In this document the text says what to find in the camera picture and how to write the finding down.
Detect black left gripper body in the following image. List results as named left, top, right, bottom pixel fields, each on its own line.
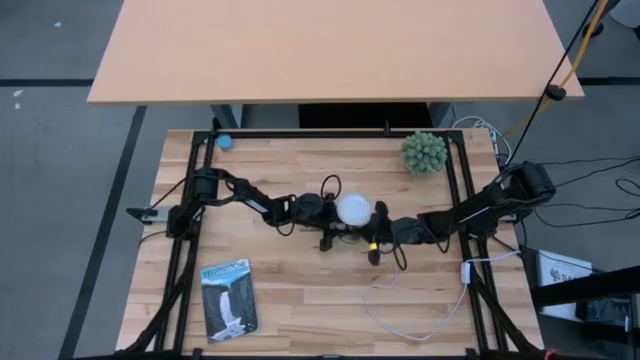
left=295, top=192, right=352, bottom=237

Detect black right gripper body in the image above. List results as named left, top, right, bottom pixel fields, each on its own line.
left=383, top=215, right=428, bottom=247

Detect white lightbulb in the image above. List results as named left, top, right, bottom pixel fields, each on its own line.
left=335, top=194, right=373, bottom=228

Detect green potted succulent plant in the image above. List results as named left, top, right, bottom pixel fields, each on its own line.
left=400, top=130, right=449, bottom=177

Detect Yellowstone waterfall booklet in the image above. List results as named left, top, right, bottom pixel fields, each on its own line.
left=199, top=258, right=261, bottom=345

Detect large beige desk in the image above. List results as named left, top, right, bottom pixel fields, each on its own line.
left=87, top=0, right=585, bottom=130

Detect white printed box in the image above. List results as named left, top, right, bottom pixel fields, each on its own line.
left=536, top=248, right=594, bottom=321

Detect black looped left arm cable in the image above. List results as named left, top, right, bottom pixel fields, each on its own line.
left=319, top=173, right=343, bottom=202

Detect white lamp power cable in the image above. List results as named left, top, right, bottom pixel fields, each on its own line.
left=363, top=250, right=522, bottom=343

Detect white cable bundle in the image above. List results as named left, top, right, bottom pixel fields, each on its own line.
left=452, top=115, right=514, bottom=166

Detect grey metal side bracket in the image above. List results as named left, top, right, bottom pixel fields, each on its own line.
left=125, top=205, right=171, bottom=224

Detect black floor cables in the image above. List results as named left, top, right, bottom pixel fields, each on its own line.
left=529, top=156, right=640, bottom=229

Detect black hanging cable with disc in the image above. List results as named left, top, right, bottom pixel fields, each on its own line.
left=504, top=0, right=602, bottom=167

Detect yellow hanging cable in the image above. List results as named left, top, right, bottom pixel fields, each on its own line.
left=499, top=0, right=612, bottom=142

